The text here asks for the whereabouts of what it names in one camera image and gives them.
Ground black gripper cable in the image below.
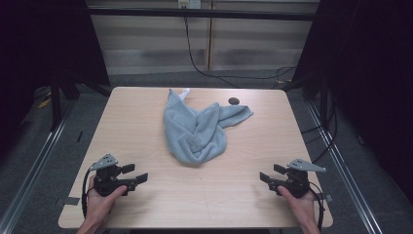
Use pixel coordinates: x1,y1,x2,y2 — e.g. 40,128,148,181
81,168,95,219
307,180,326,232

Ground person's left hand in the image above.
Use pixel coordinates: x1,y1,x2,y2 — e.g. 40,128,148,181
85,175,129,228

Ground aluminium floor rail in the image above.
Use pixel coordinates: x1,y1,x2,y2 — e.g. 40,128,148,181
305,99,386,234
0,98,77,234

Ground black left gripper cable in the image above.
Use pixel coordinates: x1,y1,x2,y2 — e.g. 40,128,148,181
81,168,95,219

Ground black metal stand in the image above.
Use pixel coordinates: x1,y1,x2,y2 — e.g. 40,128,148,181
49,76,63,132

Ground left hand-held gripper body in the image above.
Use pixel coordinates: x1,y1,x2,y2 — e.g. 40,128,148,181
89,153,137,198

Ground yellow object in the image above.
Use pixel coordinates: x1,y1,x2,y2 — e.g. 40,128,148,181
37,97,53,110

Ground black horizontal bar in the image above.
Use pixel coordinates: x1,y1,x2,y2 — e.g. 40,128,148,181
87,7,317,22

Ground black wall socket cable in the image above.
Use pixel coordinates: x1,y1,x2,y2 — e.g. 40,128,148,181
183,7,298,90

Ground grey tape piece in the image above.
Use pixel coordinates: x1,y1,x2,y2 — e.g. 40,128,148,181
315,193,334,204
54,196,81,207

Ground white wall socket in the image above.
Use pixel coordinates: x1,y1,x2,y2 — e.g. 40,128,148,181
177,0,203,10

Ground black curtain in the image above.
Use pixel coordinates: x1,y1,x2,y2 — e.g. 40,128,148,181
0,0,111,157
291,0,413,206

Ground black floor cables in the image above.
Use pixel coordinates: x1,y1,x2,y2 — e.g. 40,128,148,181
300,96,339,165

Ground person's right hand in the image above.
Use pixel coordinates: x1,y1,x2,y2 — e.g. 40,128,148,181
277,185,318,228

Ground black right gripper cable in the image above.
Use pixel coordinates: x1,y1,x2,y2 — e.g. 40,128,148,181
307,180,326,232

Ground grey towel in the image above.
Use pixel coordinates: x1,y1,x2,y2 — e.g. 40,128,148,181
163,87,254,166

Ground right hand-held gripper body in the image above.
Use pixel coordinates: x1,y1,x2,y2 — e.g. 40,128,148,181
268,158,327,199

